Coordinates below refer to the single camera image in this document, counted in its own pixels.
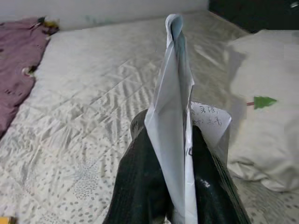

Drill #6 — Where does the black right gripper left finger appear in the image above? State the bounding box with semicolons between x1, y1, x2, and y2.
102;109;178;224

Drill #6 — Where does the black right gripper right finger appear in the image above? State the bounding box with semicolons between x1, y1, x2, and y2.
191;125;252;224

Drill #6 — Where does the white handwritten paper sheet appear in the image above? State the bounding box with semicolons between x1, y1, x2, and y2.
144;13;232;224

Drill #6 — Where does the children's book with yellow border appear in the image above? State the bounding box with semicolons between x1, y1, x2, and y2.
0;216;19;224

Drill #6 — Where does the white pillow with tree print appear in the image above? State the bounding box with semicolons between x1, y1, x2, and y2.
225;29;299;193

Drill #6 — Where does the white quilted mattress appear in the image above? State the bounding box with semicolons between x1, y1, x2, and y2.
0;10;299;224

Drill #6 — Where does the purple cartoon print blanket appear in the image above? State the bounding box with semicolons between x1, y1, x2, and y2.
0;16;60;140

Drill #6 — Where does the dark tufted headboard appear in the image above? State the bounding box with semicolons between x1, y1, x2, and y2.
208;0;299;34

